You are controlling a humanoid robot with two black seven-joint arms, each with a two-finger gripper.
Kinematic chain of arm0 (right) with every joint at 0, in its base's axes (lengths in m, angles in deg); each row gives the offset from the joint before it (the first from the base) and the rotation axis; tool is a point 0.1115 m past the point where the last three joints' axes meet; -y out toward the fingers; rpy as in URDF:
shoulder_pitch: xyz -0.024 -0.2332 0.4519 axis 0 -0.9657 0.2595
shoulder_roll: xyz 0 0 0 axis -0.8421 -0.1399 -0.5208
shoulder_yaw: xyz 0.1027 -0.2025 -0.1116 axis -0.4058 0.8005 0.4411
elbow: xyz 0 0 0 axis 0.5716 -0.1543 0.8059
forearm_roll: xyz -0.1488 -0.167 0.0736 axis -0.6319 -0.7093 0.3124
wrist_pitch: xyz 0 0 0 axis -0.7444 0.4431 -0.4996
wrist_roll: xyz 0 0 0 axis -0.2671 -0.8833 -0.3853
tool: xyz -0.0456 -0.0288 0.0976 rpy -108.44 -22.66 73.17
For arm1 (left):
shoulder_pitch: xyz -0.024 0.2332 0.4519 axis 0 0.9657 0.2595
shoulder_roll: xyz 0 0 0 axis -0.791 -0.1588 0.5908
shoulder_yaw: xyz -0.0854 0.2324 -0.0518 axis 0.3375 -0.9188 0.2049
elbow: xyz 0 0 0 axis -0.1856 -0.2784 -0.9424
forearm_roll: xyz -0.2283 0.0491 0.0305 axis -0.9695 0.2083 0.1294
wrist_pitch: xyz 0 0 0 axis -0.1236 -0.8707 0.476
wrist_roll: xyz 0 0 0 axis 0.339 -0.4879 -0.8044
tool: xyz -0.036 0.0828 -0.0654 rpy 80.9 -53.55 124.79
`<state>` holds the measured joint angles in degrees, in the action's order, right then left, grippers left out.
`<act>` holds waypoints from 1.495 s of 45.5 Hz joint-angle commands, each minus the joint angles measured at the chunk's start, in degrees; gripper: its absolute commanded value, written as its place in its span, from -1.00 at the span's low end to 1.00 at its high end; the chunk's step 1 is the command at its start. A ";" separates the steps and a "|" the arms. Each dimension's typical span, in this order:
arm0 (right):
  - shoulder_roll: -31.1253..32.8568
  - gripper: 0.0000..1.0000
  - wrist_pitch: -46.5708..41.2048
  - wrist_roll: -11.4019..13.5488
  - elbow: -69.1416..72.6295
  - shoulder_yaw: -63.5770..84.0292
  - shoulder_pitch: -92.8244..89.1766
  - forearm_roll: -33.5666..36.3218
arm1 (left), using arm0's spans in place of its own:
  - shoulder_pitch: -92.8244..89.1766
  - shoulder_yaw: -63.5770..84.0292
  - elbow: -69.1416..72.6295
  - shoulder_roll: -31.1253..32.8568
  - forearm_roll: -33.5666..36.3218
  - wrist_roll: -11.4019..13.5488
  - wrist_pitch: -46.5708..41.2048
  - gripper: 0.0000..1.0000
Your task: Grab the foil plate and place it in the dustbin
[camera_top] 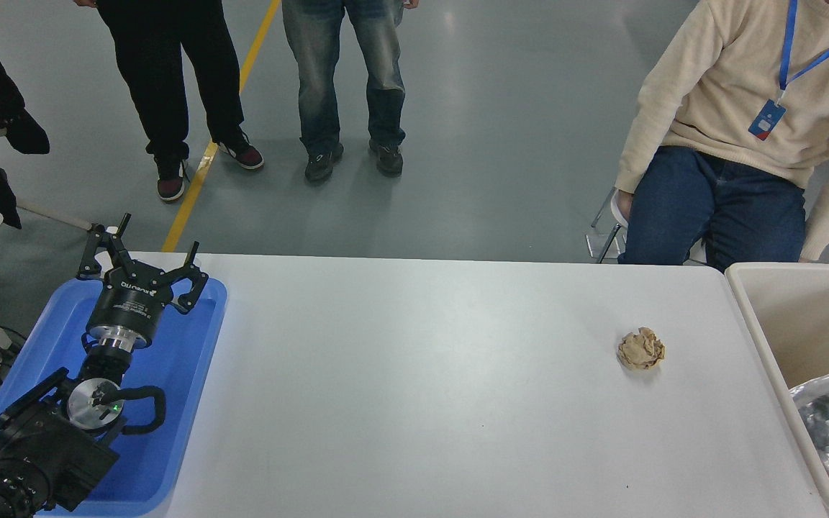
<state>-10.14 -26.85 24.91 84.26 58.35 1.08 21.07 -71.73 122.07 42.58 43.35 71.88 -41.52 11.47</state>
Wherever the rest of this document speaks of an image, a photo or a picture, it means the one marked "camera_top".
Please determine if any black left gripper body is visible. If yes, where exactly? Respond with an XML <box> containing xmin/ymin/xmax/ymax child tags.
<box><xmin>86</xmin><ymin>266</ymin><xmax>178</xmax><ymax>336</ymax></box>

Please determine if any blue plastic tray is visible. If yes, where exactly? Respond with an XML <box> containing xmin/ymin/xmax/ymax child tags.
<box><xmin>0</xmin><ymin>277</ymin><xmax>228</xmax><ymax>517</ymax></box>

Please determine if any standing person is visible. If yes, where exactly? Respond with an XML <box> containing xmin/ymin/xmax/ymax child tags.
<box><xmin>281</xmin><ymin>0</ymin><xmax>420</xmax><ymax>183</ymax></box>
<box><xmin>75</xmin><ymin>0</ymin><xmax>266</xmax><ymax>203</ymax></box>

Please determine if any metal chair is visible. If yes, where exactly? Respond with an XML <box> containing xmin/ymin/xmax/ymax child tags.
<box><xmin>586</xmin><ymin>186</ymin><xmax>710</xmax><ymax>265</ymax></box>

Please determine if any crumpled tan paper ball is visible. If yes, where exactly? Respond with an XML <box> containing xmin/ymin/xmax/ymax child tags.
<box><xmin>617</xmin><ymin>327</ymin><xmax>667</xmax><ymax>371</ymax></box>

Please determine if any seated person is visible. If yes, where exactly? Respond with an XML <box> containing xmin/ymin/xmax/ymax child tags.
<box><xmin>615</xmin><ymin>0</ymin><xmax>829</xmax><ymax>273</ymax></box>

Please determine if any large pale bin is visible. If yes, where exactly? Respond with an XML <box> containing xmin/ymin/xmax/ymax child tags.
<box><xmin>725</xmin><ymin>262</ymin><xmax>829</xmax><ymax>518</ymax></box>

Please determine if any blue lanyard badge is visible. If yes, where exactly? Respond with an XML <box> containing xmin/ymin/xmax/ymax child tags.
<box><xmin>747</xmin><ymin>0</ymin><xmax>829</xmax><ymax>142</ymax></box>

